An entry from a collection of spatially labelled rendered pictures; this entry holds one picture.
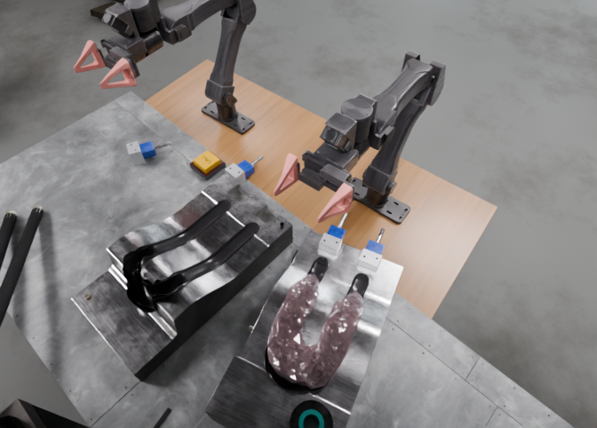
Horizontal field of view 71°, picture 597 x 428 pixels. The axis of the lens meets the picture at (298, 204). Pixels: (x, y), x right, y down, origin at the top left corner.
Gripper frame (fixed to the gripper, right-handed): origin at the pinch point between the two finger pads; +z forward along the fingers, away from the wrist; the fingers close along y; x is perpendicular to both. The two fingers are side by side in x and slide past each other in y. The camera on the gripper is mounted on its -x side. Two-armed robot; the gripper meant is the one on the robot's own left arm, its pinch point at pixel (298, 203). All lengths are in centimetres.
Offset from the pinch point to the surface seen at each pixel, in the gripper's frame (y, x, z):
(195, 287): -16.8, 27.1, 17.3
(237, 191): -31.4, 33.6, -12.0
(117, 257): -36, 26, 23
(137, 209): -54, 40, 8
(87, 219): -63, 39, 19
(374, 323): 19.7, 30.9, -1.3
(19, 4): -358, 120, -90
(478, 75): -22, 124, -230
